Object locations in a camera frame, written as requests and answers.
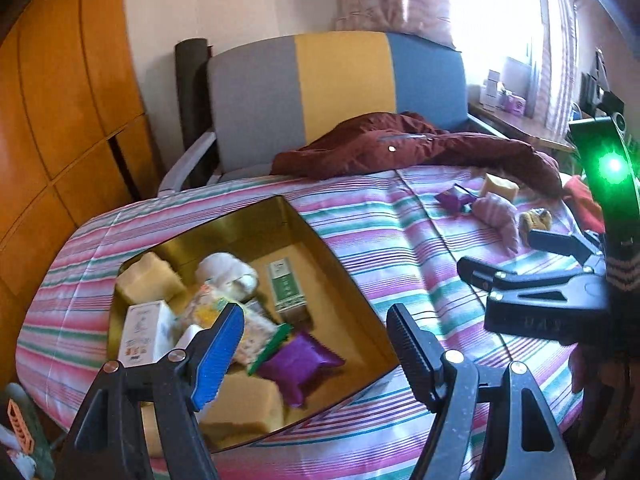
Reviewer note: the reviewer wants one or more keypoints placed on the striped sheer curtain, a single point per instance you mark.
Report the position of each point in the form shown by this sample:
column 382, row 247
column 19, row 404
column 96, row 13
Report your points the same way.
column 562, row 60

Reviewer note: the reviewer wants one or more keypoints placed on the small white boxes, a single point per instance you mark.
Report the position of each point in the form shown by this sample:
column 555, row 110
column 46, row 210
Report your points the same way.
column 490, row 90

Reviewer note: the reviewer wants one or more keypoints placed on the red cloth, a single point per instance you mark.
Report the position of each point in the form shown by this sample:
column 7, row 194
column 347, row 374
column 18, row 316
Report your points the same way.
column 582, row 200

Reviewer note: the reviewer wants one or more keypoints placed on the gold tin box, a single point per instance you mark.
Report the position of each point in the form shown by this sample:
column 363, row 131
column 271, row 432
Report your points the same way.
column 340, row 325

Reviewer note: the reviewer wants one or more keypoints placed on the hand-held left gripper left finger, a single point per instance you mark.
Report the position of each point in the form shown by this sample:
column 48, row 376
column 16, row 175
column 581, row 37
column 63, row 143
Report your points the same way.
column 220, row 355

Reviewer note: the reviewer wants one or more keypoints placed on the yellow sponge with green scourer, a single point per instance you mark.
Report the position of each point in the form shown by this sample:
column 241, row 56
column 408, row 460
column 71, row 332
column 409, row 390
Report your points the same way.
column 272, row 350

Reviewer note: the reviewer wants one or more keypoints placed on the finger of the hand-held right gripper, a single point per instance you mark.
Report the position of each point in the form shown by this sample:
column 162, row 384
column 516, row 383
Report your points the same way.
column 550, row 241
column 480, row 270

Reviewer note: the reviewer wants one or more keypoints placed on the grey yellow blue armchair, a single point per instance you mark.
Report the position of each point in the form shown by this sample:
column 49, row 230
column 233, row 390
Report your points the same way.
column 260, row 100

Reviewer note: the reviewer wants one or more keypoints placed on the black rolled mat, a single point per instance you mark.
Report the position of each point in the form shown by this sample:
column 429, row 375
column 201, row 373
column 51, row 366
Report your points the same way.
column 187, row 100

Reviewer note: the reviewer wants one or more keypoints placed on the pink striped sock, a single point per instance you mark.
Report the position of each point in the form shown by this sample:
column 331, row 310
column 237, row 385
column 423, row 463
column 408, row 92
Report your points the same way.
column 497, row 220

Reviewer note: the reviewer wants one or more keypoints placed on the white plush toy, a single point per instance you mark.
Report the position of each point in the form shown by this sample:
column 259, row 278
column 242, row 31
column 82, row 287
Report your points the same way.
column 225, row 272

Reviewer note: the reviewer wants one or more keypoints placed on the wooden desk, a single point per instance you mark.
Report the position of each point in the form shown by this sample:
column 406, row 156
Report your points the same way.
column 530, row 127

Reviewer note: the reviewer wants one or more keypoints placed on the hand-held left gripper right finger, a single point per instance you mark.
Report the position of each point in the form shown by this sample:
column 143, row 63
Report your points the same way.
column 407, row 350

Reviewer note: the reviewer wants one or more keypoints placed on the white board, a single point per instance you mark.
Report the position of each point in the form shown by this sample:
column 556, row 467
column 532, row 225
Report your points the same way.
column 517, row 77

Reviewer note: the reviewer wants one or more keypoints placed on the clear snack packet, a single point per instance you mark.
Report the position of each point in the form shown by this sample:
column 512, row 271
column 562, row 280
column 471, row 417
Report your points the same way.
column 250, row 330

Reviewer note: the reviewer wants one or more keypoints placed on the maroon jacket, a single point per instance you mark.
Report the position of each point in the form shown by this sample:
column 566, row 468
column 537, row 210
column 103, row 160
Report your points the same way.
column 400, row 145

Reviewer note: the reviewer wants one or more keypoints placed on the small white block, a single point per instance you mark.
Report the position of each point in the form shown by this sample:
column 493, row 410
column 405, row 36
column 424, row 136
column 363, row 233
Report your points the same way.
column 189, row 337

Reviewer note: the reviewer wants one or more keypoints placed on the white printed carton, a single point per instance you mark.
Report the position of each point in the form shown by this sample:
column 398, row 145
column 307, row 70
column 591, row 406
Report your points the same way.
column 145, row 332

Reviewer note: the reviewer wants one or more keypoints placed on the small purple pouch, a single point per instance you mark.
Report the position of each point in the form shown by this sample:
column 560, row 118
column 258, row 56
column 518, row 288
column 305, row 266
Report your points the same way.
column 455, row 200

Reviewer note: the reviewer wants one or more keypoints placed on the green and white box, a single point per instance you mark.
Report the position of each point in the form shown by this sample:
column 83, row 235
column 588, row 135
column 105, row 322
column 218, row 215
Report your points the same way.
column 287, row 290

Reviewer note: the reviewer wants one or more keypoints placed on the pink green striped blanket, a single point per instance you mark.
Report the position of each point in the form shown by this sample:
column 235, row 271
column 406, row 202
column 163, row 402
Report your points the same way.
column 400, row 260

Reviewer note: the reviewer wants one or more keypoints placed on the plain yellow sponge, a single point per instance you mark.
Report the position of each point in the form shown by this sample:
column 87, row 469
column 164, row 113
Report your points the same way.
column 150, row 280
column 245, row 400
column 500, row 187

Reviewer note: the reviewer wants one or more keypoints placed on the orange plastic object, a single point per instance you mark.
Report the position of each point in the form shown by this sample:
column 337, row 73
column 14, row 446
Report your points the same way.
column 20, row 425

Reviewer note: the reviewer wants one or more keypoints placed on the black stand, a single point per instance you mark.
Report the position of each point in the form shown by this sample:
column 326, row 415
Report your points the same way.
column 600, row 85

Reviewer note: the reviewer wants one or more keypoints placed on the bright window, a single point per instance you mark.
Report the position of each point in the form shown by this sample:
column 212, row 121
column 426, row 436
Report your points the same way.
column 550, row 20

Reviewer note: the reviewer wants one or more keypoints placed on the large purple pouch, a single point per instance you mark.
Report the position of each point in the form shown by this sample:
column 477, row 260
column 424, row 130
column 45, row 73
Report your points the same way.
column 300, row 365

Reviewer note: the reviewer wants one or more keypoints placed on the wooden wardrobe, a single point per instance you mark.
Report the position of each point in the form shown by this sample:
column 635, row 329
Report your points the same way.
column 60, row 110

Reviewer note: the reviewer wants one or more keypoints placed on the brown yellow knitted item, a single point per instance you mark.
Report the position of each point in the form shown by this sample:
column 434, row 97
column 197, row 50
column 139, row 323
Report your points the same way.
column 535, row 222

